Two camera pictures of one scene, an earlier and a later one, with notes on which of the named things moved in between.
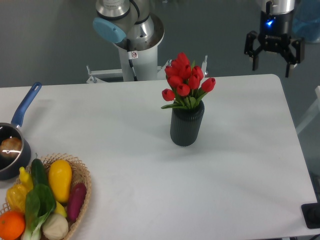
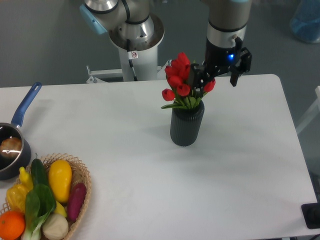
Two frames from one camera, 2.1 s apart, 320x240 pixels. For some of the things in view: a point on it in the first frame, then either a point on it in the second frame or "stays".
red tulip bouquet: x=185 y=81 stays
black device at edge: x=311 y=212 stays
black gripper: x=275 y=31 to x=221 y=57
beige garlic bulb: x=55 y=227 stays
